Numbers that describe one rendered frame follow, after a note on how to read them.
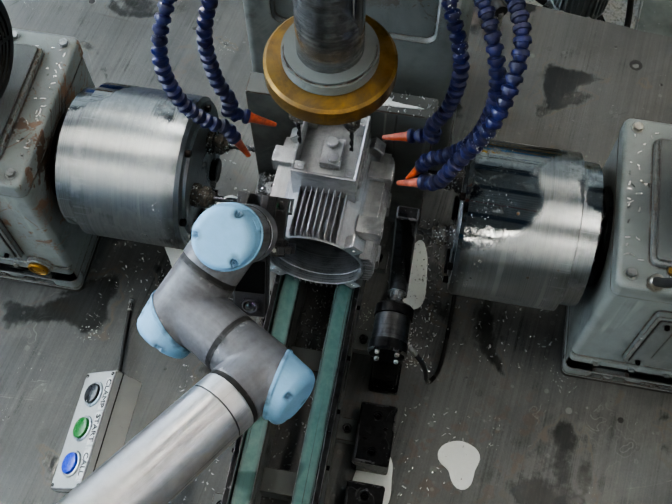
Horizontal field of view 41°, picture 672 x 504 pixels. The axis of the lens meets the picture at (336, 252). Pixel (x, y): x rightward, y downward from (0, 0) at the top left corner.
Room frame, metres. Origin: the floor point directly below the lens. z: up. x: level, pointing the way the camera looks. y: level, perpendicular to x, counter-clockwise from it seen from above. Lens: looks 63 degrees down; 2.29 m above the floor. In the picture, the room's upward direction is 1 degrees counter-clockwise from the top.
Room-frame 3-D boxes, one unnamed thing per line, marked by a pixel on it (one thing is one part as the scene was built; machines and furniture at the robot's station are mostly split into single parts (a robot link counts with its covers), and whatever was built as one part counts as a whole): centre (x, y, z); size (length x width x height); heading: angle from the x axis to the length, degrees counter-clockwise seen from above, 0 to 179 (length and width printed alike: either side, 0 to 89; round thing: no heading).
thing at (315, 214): (0.72, 0.01, 1.01); 0.20 x 0.19 x 0.19; 167
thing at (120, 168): (0.80, 0.36, 1.04); 0.37 x 0.25 x 0.25; 78
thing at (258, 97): (0.88, -0.02, 0.97); 0.30 x 0.11 x 0.34; 78
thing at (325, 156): (0.76, 0.00, 1.11); 0.12 x 0.11 x 0.07; 167
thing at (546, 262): (0.67, -0.31, 1.04); 0.41 x 0.25 x 0.25; 78
